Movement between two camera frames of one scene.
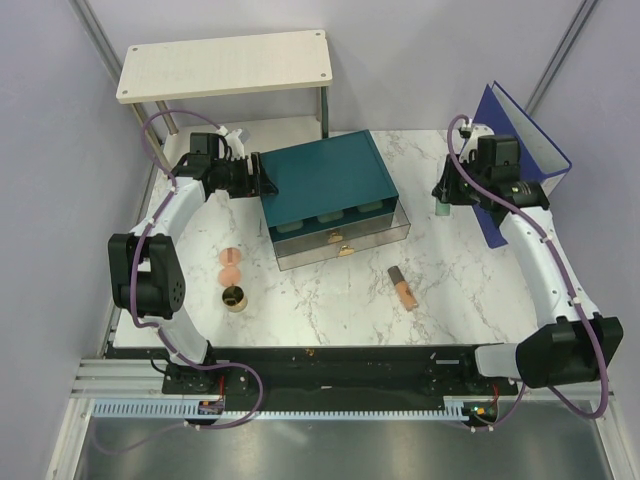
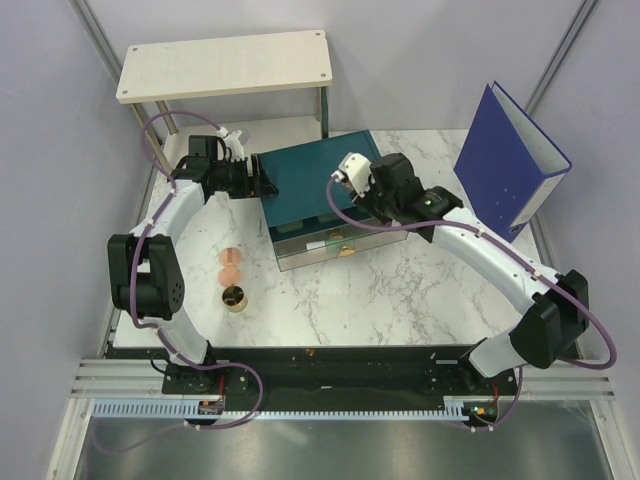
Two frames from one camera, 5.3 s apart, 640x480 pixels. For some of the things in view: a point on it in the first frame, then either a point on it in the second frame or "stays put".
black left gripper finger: x=262 y=182 stays put
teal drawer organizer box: x=334 y=195 stays put
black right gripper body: x=463 y=192 → x=381 y=205
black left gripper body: x=235 y=178 stays put
